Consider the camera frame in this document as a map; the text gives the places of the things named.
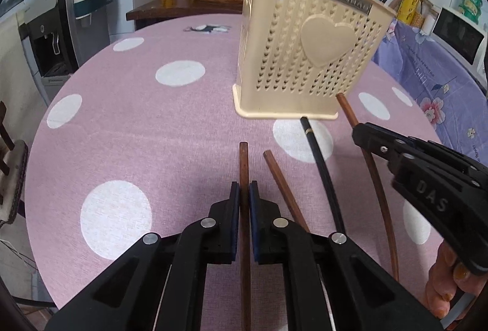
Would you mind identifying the black chopstick thin ring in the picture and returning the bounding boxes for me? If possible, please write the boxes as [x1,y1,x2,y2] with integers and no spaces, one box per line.
[299,116,347,236]

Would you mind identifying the operator right hand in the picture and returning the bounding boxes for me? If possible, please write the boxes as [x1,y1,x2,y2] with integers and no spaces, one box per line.
[423,241,487,319]

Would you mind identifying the purple floral cloth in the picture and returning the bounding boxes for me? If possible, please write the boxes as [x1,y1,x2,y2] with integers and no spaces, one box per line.
[373,20,487,164]

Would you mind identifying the white microwave oven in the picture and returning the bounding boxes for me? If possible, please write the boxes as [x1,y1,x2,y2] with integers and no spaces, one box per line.
[430,7,487,80]

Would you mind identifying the pink polka dot tablecloth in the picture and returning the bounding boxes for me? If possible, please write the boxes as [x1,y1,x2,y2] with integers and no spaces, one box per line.
[25,15,442,308]

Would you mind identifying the yellow roll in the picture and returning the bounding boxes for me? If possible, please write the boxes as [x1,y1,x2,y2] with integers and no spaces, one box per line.
[396,0,420,25]

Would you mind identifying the green stacked bowls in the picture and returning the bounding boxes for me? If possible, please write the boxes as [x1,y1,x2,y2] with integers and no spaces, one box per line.
[457,0,483,24]

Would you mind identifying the cream plastic utensil holder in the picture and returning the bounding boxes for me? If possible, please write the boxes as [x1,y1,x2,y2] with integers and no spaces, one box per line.
[232,0,395,120]

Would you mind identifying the water dispenser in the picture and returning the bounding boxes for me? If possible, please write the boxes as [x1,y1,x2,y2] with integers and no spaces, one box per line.
[16,0,112,80]

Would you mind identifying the dark wooden counter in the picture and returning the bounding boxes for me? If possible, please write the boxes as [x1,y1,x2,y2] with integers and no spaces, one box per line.
[126,0,242,30]

